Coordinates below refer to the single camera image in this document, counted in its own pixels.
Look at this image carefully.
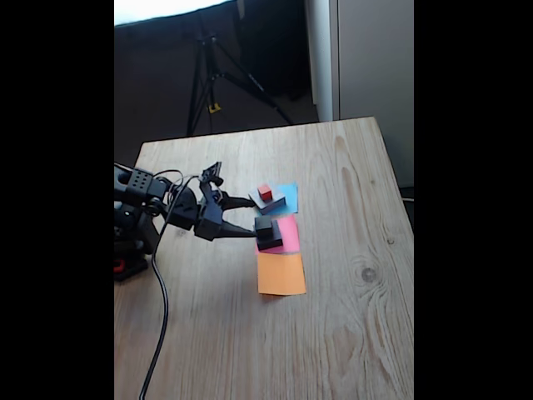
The large black block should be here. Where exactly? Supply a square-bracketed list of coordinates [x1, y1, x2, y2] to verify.
[248, 182, 289, 216]

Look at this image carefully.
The medium black block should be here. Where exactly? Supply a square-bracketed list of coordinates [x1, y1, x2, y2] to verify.
[254, 219, 285, 252]

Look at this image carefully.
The blue paper sheet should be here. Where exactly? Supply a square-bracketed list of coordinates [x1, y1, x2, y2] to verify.
[257, 182, 300, 217]

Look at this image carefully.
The pink paper sheet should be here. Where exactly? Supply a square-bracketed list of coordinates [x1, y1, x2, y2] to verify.
[254, 214, 301, 255]

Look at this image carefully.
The orange paper sheet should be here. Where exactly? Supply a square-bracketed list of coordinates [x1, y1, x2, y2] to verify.
[257, 252, 307, 297]

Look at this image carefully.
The black tripod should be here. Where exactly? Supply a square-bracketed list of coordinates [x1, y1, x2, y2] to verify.
[185, 24, 296, 137]

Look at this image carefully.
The white cabinet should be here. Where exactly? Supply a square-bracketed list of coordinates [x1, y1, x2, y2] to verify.
[303, 0, 415, 188]

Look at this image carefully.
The bright white panel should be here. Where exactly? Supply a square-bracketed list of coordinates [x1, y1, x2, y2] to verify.
[114, 0, 234, 26]

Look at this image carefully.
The bare circuit board camera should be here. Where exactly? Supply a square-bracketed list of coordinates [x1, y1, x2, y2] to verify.
[199, 161, 224, 188]

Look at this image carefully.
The black camera cable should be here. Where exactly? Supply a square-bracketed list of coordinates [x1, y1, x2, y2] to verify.
[138, 174, 202, 400]

